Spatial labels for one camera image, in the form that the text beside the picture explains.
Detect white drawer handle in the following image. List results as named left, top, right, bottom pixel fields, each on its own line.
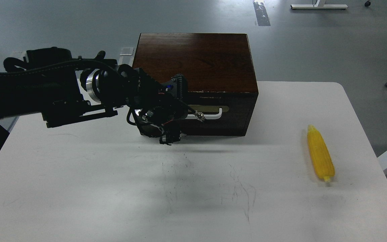
left=189, top=107, right=223, bottom=120

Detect white floor tape marks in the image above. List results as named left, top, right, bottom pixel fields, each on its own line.
left=116, top=47, right=136, bottom=71

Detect dark wooden drawer front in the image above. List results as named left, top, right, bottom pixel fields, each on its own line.
left=184, top=92, right=258, bottom=116

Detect grey floor tape strip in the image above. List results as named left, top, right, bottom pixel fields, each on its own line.
left=252, top=0, right=271, bottom=27

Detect yellow corn cob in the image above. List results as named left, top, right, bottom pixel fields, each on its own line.
left=307, top=124, right=335, bottom=183

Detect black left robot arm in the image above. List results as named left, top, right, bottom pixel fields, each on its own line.
left=0, top=47, right=206, bottom=149

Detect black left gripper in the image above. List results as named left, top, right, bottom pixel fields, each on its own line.
left=118, top=65, right=206, bottom=146

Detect dark wooden drawer cabinet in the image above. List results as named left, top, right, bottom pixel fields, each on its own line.
left=133, top=33, right=259, bottom=136

